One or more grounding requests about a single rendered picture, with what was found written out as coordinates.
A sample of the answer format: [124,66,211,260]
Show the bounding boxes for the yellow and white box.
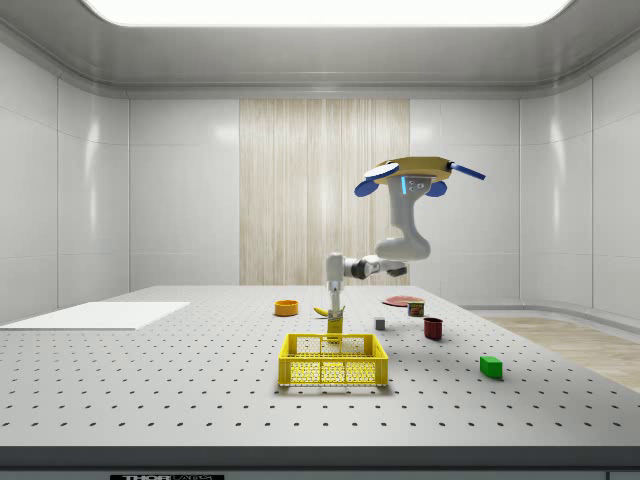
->
[326,312,346,347]

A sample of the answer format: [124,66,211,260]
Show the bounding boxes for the drone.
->
[353,156,488,199]

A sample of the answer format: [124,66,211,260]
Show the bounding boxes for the yellow basket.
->
[277,332,390,389]

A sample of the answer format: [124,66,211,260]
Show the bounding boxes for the white board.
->
[0,301,192,331]

